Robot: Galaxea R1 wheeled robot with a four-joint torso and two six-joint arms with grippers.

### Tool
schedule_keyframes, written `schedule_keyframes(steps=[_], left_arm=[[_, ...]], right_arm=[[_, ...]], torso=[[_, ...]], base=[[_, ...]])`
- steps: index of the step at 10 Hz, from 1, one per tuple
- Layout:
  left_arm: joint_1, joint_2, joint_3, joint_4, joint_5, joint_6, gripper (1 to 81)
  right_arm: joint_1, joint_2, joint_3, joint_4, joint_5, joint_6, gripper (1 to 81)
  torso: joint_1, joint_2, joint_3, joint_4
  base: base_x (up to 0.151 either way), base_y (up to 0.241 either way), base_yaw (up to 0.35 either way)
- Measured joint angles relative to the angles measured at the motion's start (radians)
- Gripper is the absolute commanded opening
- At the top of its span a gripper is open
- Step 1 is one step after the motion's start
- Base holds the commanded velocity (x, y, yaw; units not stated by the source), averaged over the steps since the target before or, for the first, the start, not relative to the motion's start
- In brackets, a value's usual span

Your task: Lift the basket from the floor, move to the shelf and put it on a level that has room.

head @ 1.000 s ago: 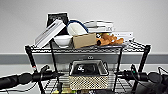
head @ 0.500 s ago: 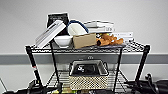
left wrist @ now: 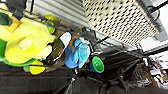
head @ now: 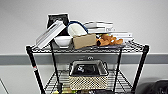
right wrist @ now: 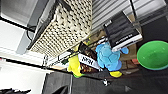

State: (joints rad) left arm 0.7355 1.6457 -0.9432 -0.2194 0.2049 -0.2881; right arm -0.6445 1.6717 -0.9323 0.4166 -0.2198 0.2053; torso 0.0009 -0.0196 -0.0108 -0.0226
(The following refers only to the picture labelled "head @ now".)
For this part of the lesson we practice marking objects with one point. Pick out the pale woven basket dark spots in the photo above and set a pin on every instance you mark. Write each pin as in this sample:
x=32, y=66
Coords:
x=88, y=81

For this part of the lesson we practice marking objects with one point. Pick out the brown cardboard box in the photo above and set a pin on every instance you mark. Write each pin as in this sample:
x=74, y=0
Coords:
x=84, y=41

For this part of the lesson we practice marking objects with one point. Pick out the white pouch blue rim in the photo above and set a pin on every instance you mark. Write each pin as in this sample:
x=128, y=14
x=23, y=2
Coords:
x=77, y=29

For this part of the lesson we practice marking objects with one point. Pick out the white bowl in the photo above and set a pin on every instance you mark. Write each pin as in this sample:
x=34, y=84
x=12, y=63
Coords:
x=63, y=41

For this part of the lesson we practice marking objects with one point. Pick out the black printed bag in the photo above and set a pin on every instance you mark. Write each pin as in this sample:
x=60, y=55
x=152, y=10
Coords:
x=87, y=69

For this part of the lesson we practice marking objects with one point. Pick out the orange plush toy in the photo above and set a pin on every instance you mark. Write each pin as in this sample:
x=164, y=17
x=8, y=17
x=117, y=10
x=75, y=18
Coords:
x=108, y=40

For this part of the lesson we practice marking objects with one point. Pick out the long white flat box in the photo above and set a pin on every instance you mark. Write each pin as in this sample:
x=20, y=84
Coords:
x=50, y=34

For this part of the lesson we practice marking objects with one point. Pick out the small white flat box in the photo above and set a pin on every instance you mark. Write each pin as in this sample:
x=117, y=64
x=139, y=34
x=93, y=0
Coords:
x=124, y=36

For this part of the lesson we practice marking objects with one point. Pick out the white wall outlet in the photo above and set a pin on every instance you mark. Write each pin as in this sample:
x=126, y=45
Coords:
x=90, y=58

